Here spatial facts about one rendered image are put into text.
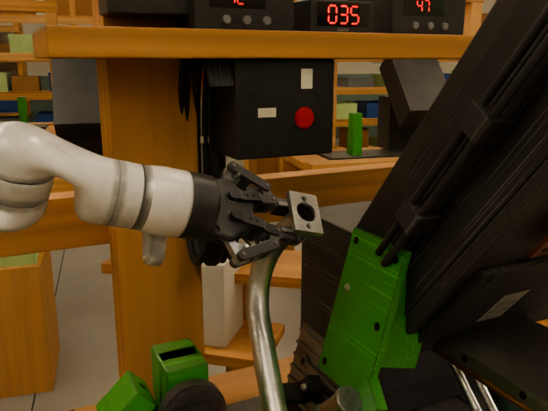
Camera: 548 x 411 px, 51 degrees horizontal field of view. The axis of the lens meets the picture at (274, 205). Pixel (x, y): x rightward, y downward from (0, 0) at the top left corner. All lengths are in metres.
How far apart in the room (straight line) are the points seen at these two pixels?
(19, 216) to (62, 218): 0.44
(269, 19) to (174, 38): 0.16
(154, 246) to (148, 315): 0.37
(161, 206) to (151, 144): 0.35
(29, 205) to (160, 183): 0.13
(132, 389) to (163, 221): 0.19
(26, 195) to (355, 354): 0.45
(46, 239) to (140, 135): 0.25
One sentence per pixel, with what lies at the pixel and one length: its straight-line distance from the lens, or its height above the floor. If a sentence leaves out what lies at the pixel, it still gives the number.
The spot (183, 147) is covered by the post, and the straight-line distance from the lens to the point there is 0.96.
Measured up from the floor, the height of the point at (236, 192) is 1.35.
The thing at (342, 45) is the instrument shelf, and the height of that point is 1.52.
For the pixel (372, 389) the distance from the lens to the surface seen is 0.76.
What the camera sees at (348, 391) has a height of 1.09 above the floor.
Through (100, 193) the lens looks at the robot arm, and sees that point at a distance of 0.59.
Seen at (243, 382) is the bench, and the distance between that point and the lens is 1.19.
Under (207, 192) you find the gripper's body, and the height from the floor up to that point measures 1.36.
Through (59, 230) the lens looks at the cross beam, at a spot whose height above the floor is 1.22.
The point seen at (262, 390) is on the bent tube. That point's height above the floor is 1.12.
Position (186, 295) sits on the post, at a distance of 1.02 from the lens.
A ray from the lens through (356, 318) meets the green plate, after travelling 0.79.
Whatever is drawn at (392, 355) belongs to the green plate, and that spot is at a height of 1.13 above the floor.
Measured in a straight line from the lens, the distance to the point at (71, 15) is 7.53.
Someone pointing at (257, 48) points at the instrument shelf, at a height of 1.51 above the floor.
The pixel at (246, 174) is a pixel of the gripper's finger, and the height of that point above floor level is 1.36.
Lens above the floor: 1.50
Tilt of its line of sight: 14 degrees down
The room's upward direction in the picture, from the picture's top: straight up
